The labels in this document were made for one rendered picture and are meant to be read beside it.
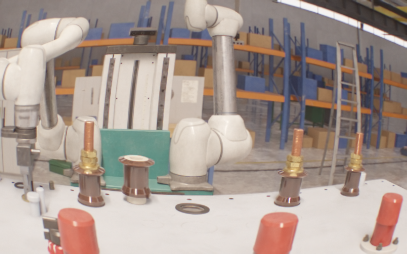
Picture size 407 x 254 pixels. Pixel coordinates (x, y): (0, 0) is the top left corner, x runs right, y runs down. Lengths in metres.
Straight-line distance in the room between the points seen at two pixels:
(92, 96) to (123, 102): 3.74
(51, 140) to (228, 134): 0.83
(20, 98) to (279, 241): 0.66
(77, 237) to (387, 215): 0.63
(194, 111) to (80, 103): 1.59
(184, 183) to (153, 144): 0.22
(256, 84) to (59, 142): 7.95
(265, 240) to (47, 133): 1.31
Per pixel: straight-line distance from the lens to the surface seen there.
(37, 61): 0.97
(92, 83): 5.80
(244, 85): 9.50
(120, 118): 2.09
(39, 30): 1.52
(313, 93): 10.22
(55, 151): 1.90
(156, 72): 2.05
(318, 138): 10.32
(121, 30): 8.75
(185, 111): 6.02
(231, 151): 2.05
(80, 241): 0.62
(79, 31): 1.42
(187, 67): 9.09
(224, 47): 2.09
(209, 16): 2.04
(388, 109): 11.99
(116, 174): 2.05
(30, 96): 0.97
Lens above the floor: 1.73
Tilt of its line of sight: 9 degrees down
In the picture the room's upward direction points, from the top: 5 degrees clockwise
